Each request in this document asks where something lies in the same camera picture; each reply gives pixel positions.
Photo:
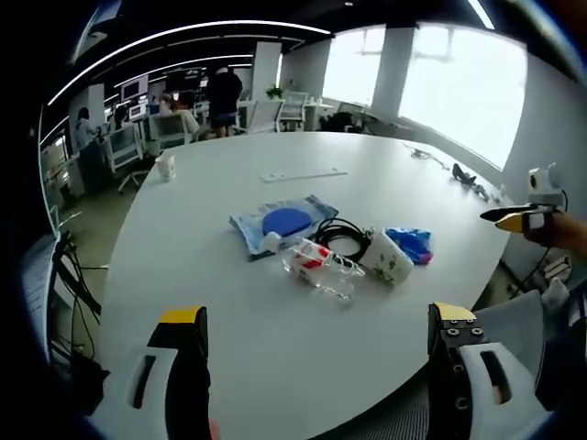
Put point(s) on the grey mesh chair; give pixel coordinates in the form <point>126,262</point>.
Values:
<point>394,419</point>

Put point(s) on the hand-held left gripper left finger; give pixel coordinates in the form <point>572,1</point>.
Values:
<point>151,366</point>

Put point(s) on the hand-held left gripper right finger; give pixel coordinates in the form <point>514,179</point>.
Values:
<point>477,366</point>

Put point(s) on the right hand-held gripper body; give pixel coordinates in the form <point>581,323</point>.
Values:
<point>543,183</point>

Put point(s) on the white paper cup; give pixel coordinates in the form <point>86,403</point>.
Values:
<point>166,168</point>

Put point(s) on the person's left hand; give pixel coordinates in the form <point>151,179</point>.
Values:
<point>213,431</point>

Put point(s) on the clear plastic bottle red label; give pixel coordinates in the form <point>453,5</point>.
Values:
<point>316,265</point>

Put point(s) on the white office chair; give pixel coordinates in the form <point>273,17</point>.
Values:
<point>125,149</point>
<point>263,115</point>
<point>170,130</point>
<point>293,110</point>

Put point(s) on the person's dark blue sleeve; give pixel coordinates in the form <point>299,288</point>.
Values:
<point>566,348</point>

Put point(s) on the white mug green print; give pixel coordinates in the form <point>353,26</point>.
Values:
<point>386,262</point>

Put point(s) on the blue plastic bag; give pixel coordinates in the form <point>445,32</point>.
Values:
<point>411,244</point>

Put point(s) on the computer monitor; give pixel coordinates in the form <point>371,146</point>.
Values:
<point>133,89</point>

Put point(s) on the white round table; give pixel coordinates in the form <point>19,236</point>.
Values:
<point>275,330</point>

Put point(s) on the white flat strip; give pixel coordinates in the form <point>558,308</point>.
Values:
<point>302,175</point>

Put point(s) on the small black object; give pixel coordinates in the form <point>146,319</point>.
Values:
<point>462,174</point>

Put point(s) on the green potted plant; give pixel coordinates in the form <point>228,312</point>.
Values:
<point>275,92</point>

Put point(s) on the blue round disc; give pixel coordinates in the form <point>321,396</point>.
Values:
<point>285,221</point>

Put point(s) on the person's right hand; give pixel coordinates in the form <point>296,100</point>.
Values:
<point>561,236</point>

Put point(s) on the small grey connector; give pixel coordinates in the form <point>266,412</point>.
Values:
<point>481,190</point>

